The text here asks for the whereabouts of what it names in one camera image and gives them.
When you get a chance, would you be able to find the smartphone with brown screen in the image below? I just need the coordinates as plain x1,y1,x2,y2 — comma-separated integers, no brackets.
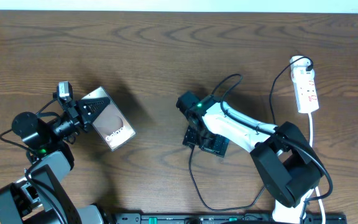
82,86,136,151

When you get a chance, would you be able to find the black usb charging cable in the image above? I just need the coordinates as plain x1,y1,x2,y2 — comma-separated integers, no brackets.
188,55,314,212

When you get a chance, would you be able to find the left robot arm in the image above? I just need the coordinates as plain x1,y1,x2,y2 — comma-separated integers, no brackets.
0,95,115,223

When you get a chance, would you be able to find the white power strip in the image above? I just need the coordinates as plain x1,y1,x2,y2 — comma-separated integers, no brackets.
291,67,319,114

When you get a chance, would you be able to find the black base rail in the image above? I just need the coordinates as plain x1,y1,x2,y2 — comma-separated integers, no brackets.
85,203,347,224

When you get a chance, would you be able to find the white usb wall charger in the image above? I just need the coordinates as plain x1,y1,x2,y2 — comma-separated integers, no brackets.
290,55,314,72

